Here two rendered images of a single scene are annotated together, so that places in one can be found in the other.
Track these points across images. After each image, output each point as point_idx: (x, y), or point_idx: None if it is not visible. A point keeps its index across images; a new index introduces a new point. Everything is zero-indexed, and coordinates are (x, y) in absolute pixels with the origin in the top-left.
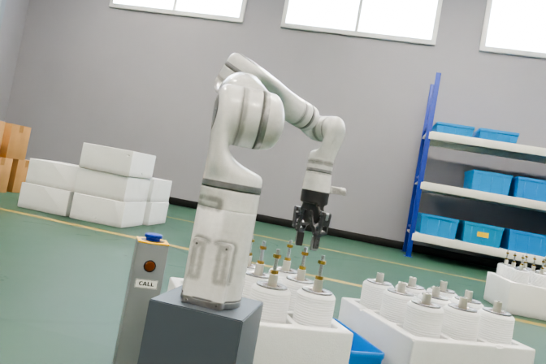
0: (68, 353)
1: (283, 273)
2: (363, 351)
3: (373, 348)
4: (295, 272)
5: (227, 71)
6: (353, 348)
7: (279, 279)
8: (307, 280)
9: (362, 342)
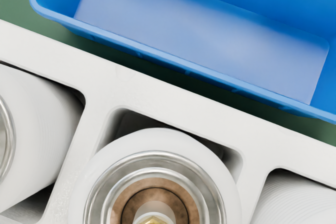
0: None
1: (0, 197)
2: None
3: None
4: (11, 130)
5: None
6: None
7: (6, 209)
8: (173, 188)
9: None
